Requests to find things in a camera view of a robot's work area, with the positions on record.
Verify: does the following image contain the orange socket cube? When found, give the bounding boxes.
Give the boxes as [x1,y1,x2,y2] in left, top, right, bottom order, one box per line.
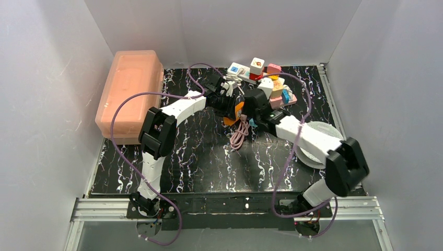
[223,101,244,126]

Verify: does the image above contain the teal white charger plug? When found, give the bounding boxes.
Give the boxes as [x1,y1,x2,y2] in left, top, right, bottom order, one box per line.
[249,118,257,128]

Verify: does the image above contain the pink power cord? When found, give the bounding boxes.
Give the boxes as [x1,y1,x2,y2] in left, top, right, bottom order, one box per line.
[229,115,251,151]

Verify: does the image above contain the pink translucent storage box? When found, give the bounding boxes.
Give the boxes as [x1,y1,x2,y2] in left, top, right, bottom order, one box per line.
[95,50,164,145]

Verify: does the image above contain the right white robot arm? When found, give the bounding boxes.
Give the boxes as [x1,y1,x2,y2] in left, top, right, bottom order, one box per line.
[243,89,369,218]

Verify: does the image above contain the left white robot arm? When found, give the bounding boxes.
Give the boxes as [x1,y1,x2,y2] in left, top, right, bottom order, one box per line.
[130,75,238,218]

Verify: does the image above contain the tan yellow charger plug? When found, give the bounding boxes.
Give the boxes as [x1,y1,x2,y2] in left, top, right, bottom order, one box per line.
[269,76,285,99]

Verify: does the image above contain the white red charger plug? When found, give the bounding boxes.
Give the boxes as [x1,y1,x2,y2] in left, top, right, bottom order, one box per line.
[249,58,264,81]

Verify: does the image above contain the pink charger plug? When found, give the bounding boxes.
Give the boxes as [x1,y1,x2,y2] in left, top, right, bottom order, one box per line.
[266,63,282,74]

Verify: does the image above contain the pink power strip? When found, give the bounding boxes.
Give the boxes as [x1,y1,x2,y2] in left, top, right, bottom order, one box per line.
[269,93,298,108]

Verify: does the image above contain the white power strip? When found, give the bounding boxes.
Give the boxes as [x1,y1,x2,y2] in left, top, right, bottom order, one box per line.
[225,62,257,83]

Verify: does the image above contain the white filament spool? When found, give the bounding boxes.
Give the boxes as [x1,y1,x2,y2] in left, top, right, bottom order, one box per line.
[296,121,344,169]

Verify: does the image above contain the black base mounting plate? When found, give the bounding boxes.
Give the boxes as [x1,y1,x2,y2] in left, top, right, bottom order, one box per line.
[126,192,333,231]

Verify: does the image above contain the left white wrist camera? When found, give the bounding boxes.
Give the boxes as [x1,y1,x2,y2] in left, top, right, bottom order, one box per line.
[220,81,237,97]

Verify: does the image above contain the white coiled cord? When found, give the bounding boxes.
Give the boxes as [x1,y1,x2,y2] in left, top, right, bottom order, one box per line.
[225,73,247,94]

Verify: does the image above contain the blue plug with white cable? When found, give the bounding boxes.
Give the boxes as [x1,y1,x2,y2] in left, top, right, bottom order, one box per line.
[281,86,293,104]

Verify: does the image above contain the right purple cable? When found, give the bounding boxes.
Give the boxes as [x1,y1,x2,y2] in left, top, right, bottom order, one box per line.
[266,72,339,239]

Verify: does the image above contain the purple cable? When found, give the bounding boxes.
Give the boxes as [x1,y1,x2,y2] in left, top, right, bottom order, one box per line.
[266,72,339,239]
[110,63,226,247]

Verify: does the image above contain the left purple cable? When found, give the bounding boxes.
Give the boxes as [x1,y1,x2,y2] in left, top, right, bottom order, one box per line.
[110,63,226,247]

